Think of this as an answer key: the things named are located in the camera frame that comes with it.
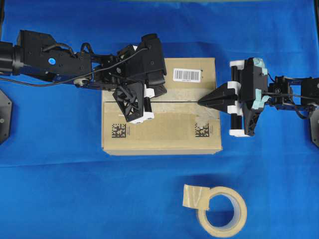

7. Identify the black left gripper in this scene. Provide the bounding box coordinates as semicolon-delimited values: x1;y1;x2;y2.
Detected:
94;33;167;124

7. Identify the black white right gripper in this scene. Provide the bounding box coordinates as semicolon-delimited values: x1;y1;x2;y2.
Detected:
198;57;270;137

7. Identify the brown cardboard box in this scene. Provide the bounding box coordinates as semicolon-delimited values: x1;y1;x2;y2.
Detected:
102;57;223;156

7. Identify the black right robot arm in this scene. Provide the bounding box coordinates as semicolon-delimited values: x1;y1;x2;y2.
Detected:
197;58;319;137

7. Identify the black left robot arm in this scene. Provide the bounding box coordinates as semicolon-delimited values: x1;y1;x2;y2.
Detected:
0;30;167;123

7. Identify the beige packing tape roll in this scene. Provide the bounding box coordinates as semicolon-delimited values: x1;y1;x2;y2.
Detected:
182;184;248;239

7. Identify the blue table cloth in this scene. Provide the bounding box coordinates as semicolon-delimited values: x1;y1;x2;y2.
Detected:
0;0;319;239

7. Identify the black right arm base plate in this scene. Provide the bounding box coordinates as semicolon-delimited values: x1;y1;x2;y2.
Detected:
309;109;319;147

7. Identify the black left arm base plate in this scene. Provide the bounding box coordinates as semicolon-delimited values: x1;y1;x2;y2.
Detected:
0;91;12;144

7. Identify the black aluminium table frame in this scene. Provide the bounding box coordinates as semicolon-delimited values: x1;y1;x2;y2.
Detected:
0;0;5;31

